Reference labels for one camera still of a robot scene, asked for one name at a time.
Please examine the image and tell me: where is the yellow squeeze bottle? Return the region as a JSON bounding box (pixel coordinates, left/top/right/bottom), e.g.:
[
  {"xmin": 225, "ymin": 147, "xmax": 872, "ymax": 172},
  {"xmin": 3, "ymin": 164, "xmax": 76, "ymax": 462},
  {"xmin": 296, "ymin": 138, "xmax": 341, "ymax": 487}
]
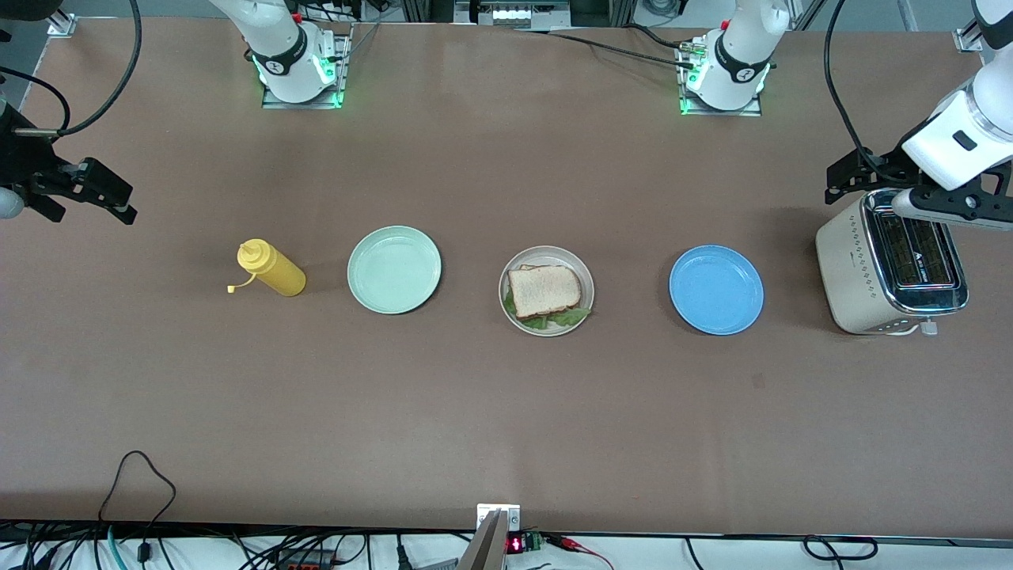
[{"xmin": 227, "ymin": 238, "xmax": 307, "ymax": 298}]

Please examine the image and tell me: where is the green lettuce leaf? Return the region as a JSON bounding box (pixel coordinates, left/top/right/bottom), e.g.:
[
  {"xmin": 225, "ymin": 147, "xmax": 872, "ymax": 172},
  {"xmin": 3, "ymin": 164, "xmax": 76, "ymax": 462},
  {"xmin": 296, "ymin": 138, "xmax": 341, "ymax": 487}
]
[{"xmin": 503, "ymin": 291, "xmax": 593, "ymax": 331}]

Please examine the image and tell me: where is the bread slice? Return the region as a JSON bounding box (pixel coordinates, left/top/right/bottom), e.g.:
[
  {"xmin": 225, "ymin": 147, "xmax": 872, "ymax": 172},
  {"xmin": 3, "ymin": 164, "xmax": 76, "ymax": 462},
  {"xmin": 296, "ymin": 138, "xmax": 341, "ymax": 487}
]
[{"xmin": 507, "ymin": 265, "xmax": 582, "ymax": 320}]

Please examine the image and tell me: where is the blue plate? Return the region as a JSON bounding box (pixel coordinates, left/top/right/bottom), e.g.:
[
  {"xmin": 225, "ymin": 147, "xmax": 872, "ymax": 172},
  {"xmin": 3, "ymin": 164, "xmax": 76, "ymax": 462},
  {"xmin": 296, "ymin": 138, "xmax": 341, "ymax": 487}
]
[{"xmin": 669, "ymin": 244, "xmax": 765, "ymax": 336}]

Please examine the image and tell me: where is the pale green plate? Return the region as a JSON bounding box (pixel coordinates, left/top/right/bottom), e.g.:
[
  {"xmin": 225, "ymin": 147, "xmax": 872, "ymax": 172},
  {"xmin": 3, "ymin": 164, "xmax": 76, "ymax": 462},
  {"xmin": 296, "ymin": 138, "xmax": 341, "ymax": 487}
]
[{"xmin": 347, "ymin": 226, "xmax": 442, "ymax": 316}]

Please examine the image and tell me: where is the beige plate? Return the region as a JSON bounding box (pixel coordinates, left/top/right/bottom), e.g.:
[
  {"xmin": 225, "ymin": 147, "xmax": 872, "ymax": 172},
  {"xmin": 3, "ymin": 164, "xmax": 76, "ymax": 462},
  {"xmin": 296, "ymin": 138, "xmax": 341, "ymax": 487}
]
[{"xmin": 498, "ymin": 245, "xmax": 595, "ymax": 338}]

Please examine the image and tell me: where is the beige chrome toaster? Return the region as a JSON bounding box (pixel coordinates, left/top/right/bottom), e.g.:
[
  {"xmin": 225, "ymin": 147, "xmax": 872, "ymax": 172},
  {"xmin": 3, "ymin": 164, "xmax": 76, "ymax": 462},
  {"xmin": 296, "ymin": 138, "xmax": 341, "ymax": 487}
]
[{"xmin": 815, "ymin": 188, "xmax": 970, "ymax": 339}]

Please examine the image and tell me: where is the control box with lights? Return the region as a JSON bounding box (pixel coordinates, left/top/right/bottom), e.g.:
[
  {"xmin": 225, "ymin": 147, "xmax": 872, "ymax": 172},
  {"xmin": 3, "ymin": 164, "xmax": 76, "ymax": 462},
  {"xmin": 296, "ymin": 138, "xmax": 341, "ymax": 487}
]
[{"xmin": 455, "ymin": 0, "xmax": 572, "ymax": 31}]

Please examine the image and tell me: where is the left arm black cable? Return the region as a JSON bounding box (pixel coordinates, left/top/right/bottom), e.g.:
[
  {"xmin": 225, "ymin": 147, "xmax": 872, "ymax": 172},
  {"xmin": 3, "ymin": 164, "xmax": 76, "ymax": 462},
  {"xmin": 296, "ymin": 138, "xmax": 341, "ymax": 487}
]
[{"xmin": 823, "ymin": 0, "xmax": 895, "ymax": 187}]

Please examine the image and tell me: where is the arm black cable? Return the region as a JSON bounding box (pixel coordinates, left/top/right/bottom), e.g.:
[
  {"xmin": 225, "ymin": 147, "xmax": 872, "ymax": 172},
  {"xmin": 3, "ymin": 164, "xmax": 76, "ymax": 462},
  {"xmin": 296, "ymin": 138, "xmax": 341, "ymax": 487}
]
[
  {"xmin": 0, "ymin": 0, "xmax": 143, "ymax": 137},
  {"xmin": 823, "ymin": 0, "xmax": 895, "ymax": 187}
]

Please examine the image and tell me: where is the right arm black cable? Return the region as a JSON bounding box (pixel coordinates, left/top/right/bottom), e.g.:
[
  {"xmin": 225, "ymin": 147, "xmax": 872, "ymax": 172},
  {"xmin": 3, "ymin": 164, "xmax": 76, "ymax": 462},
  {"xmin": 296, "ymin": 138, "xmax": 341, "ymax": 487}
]
[{"xmin": 0, "ymin": 0, "xmax": 143, "ymax": 137}]

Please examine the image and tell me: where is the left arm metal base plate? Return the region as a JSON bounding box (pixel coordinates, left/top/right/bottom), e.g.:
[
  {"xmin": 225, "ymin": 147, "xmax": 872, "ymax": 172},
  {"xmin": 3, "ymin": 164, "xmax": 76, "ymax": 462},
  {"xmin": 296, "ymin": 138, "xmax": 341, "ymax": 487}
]
[{"xmin": 677, "ymin": 36, "xmax": 764, "ymax": 118}]

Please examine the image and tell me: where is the thin black looped cable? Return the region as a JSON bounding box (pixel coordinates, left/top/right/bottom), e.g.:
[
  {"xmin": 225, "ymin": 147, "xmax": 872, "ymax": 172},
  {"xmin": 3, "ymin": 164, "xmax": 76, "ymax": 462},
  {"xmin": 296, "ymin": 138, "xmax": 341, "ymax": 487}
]
[{"xmin": 97, "ymin": 450, "xmax": 177, "ymax": 555}]

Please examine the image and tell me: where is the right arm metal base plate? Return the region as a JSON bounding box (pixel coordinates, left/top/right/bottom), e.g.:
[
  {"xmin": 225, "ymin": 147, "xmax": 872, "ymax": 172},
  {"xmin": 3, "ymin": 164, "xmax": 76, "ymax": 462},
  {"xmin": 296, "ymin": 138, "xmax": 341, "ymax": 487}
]
[{"xmin": 261, "ymin": 22, "xmax": 351, "ymax": 110}]

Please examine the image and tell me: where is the black base power cable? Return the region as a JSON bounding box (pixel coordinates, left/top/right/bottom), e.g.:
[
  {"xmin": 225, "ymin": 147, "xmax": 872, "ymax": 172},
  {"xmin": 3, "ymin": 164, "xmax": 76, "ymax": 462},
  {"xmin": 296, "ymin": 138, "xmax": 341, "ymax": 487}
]
[{"xmin": 514, "ymin": 22, "xmax": 701, "ymax": 72}]

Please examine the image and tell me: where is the black coiled cable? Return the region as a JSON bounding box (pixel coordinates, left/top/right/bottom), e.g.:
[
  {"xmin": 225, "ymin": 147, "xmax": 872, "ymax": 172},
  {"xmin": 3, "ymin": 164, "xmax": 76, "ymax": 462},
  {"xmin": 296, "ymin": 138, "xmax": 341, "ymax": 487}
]
[{"xmin": 803, "ymin": 535, "xmax": 879, "ymax": 561}]

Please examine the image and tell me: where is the red clip wire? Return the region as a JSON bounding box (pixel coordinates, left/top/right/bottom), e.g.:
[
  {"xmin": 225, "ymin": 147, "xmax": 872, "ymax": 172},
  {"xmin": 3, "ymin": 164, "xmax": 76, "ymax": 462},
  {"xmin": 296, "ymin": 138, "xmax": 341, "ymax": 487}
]
[{"xmin": 544, "ymin": 534, "xmax": 614, "ymax": 570}]

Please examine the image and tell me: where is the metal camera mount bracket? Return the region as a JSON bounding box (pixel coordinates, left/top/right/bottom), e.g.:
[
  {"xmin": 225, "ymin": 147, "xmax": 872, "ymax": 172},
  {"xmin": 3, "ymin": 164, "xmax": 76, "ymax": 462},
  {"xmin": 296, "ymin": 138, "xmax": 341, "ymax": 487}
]
[{"xmin": 457, "ymin": 503, "xmax": 522, "ymax": 570}]

